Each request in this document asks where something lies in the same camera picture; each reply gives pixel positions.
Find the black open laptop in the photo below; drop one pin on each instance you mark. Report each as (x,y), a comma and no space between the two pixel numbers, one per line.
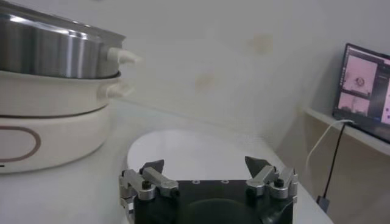
(359,79)

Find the white side table with laptop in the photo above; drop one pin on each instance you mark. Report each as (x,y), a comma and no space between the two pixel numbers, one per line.
(320,120)

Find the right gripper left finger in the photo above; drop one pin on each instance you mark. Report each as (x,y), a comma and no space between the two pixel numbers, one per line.
(158,180)

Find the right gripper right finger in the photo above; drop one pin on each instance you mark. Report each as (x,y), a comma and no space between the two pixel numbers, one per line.
(262,178)

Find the cream electric cooker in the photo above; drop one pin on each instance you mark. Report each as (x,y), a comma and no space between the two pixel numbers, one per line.
(61,137)

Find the white round plate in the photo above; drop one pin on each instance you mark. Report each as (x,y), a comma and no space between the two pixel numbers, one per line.
(189,152)

